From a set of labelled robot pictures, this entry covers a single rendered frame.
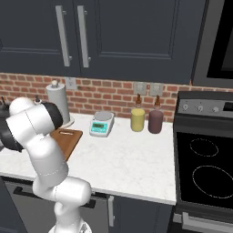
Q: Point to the white teal kitchen scale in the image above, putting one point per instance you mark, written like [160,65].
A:
[101,125]

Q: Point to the wide dark blue cupboard door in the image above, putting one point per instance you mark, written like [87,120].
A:
[136,36]

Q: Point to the grey wall switch plate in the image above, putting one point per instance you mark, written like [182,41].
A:
[156,89]
[140,88]

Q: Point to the yellow bottle with brown cap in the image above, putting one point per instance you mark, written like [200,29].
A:
[137,119]

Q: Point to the grey dishwasher front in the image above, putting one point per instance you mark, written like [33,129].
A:
[27,212]

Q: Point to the dark blue base cupboard door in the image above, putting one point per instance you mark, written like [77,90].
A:
[142,217]

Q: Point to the grey wall socket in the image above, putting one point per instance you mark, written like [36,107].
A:
[70,83]

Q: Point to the white paper towel roll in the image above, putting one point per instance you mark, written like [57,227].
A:
[60,101]

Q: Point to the grey stove knob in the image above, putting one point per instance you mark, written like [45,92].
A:
[200,108]
[215,109]
[184,106]

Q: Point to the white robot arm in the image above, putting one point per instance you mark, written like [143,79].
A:
[45,151]

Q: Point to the brown wooden cutting board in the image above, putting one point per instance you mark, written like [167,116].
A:
[72,140]

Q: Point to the dark red bottle brown cap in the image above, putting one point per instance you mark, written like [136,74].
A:
[155,121]

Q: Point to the dark utensil holder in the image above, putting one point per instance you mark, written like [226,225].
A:
[3,106]

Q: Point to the dark blue wall cupboard door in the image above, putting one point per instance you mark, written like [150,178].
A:
[30,33]

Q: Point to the black steel microwave oven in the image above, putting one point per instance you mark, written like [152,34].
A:
[214,42]

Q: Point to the black electric stove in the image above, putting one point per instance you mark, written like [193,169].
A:
[206,170]

